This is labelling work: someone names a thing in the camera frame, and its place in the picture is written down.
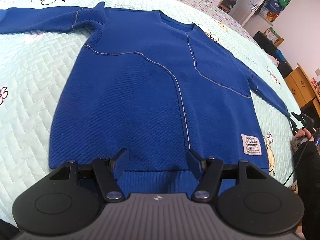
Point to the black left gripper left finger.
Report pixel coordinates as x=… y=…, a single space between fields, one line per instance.
x=107 y=172

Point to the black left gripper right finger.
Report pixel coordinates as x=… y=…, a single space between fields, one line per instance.
x=208 y=173

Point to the blue knit sweater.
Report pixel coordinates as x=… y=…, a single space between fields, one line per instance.
x=154 y=86

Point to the black sleeved right forearm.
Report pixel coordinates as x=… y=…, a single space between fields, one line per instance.
x=306 y=160

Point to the right hand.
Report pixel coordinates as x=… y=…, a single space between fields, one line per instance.
x=303 y=135

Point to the wooden yellow cabinet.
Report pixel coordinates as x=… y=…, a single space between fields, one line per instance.
x=300 y=86

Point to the black chair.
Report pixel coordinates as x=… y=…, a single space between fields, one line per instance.
x=267 y=45

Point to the mint quilted bee bedspread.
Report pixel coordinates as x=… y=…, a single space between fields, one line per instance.
x=35 y=68

